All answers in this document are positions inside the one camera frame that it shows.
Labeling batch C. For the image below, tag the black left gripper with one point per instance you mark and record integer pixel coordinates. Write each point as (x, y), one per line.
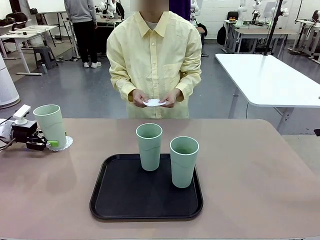
(23, 131)

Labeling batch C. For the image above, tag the pale green plastic cup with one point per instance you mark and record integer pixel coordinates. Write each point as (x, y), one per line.
(149, 152)
(51, 125)
(183, 167)

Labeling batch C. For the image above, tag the white paper doily coaster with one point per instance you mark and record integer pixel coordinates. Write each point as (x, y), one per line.
(68, 143)
(153, 102)

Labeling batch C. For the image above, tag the person's right forearm yellow sleeve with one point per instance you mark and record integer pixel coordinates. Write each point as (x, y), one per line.
(123, 86)

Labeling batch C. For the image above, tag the person's left forearm yellow sleeve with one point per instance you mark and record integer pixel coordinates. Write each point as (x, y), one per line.
(187, 86)

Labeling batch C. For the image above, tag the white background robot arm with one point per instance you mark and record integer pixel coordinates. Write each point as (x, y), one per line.
(250, 10)
(281, 8)
(106, 6)

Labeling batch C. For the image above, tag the person's right hand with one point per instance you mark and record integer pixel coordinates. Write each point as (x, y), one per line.
(139, 98)

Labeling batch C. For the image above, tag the person's left hand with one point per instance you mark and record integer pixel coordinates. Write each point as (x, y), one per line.
(172, 98)

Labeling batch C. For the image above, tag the white cylindrical air purifier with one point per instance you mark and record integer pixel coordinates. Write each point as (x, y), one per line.
(7, 85)

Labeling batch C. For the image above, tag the small bottle on floor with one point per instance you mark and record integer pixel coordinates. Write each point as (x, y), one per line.
(44, 68)

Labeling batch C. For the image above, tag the grey plastic stool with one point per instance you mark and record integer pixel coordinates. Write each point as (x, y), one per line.
(45, 56)

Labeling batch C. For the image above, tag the white desk with clutter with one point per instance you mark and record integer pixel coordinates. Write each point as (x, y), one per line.
(22, 36)

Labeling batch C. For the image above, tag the black plastic tray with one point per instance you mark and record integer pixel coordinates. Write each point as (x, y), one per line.
(140, 200)

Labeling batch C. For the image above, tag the person in grey hoodie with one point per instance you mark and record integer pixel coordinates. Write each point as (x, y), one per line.
(82, 30)

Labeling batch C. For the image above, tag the black bag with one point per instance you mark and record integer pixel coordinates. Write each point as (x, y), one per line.
(13, 18)

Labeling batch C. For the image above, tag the person in yellow shirt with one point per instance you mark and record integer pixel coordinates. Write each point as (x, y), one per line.
(153, 62)

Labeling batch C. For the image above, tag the person in purple clothes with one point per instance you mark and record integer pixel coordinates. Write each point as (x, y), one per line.
(178, 10)

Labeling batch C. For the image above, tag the black backpack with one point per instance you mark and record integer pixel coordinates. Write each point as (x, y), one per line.
(221, 36)

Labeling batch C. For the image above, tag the white rounded table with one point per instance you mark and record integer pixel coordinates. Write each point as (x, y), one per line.
(270, 80)

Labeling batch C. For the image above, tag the grey metal desk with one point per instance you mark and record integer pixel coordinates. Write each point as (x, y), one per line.
(257, 32)

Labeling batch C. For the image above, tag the black tripod pole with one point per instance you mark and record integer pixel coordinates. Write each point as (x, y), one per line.
(273, 30)

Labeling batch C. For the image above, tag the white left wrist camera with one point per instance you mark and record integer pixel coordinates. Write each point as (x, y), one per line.
(22, 112)

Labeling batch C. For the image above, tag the white desk frame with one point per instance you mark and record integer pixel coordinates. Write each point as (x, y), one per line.
(308, 32)

